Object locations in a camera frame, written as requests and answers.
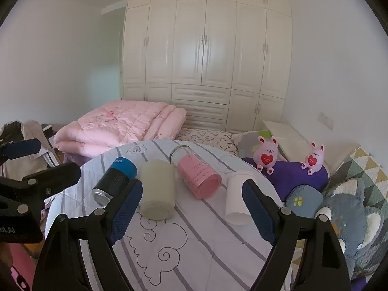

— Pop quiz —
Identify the triangle patterned pillow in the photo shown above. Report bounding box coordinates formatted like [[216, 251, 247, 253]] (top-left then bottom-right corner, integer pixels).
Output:
[[329, 147, 388, 213]]

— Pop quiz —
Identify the white paper cup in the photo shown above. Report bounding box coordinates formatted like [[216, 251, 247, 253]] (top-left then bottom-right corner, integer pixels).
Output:
[[224, 170, 258, 225]]

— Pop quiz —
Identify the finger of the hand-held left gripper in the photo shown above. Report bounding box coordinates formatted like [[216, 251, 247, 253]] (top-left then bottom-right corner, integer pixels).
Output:
[[0, 162, 82, 216], [0, 138, 42, 167]]

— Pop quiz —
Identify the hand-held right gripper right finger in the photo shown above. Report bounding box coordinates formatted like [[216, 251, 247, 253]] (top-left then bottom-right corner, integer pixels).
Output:
[[242, 179, 352, 291]]

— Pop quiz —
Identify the large pink bunny plush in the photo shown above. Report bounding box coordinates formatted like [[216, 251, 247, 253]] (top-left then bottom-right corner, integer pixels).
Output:
[[253, 135, 279, 175]]

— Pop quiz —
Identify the cream cup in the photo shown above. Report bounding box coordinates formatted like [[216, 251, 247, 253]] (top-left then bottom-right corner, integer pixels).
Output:
[[138, 158, 177, 220]]

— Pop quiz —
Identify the grey plush toy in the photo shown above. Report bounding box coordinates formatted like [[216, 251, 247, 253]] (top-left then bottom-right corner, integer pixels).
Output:
[[315, 177, 384, 279]]

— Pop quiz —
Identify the blue-grey paw cushion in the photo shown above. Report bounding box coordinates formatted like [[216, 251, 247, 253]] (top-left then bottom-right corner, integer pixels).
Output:
[[285, 184, 324, 219]]

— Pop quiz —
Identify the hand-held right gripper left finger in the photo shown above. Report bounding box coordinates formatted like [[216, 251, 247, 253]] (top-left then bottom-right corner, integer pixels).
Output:
[[32, 179, 143, 291]]

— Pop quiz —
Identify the pink printed mat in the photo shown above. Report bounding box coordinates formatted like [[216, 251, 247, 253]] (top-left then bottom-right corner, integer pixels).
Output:
[[9, 242, 38, 291]]

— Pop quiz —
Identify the blue and black cup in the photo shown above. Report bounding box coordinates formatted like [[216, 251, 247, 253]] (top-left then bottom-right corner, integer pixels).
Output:
[[92, 158, 138, 208]]

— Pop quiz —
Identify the white bedside table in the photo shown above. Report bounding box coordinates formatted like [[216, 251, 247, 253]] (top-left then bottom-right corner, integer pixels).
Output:
[[262, 120, 361, 175]]

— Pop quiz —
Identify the pink folded quilt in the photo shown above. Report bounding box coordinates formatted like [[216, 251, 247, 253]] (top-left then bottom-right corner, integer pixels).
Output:
[[53, 99, 187, 158]]

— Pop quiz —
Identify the cream wardrobe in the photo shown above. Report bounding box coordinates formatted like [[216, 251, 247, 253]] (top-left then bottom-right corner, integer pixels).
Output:
[[121, 0, 293, 134]]

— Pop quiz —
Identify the small pink bunny plush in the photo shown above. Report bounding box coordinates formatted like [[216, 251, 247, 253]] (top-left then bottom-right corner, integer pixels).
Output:
[[301, 141, 325, 175]]

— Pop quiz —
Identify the purple cushion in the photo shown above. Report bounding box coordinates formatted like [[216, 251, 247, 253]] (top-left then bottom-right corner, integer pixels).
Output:
[[241, 157, 330, 202]]

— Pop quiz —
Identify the white wall socket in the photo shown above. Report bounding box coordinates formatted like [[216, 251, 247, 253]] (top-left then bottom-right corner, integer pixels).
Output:
[[318, 112, 334, 128]]

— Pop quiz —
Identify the striped cloud-print sheet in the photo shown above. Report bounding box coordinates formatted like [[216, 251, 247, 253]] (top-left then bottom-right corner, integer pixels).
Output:
[[45, 139, 293, 291]]

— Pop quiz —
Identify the heart-print pillow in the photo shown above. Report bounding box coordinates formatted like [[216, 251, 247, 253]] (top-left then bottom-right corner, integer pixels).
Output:
[[176, 128, 243, 158]]

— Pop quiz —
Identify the pile of clothes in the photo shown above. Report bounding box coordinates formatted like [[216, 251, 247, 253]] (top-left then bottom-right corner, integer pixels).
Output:
[[0, 120, 61, 185]]

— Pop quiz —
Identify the pink sleeved glass cup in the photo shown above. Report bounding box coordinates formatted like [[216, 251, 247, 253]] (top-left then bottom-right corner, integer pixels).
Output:
[[169, 145, 223, 200]]

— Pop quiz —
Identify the grey and green cushion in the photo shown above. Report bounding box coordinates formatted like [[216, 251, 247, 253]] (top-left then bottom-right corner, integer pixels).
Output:
[[236, 130, 287, 161]]

